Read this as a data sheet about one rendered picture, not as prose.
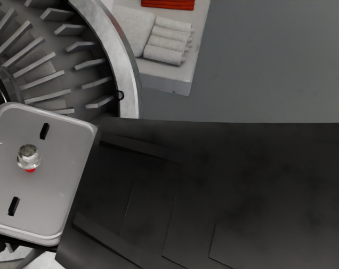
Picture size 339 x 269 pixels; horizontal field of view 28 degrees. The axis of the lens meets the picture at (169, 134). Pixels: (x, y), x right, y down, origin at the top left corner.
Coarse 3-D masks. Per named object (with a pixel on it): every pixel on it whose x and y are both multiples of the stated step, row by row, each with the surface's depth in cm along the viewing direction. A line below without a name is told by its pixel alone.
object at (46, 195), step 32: (0, 128) 40; (32, 128) 40; (64, 128) 41; (96, 128) 41; (0, 160) 38; (64, 160) 39; (0, 192) 37; (32, 192) 37; (64, 192) 38; (0, 224) 36; (32, 224) 36; (64, 224) 36
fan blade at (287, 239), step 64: (128, 128) 41; (192, 128) 42; (256, 128) 42; (320, 128) 43; (128, 192) 38; (192, 192) 39; (256, 192) 39; (320, 192) 40; (64, 256) 35; (128, 256) 36; (192, 256) 36; (256, 256) 37; (320, 256) 38
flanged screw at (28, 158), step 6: (30, 144) 38; (18, 150) 37; (24, 150) 38; (30, 150) 38; (36, 150) 37; (18, 156) 37; (24, 156) 37; (30, 156) 37; (36, 156) 37; (18, 162) 38; (24, 162) 37; (30, 162) 37; (36, 162) 38; (24, 168) 37; (30, 168) 37
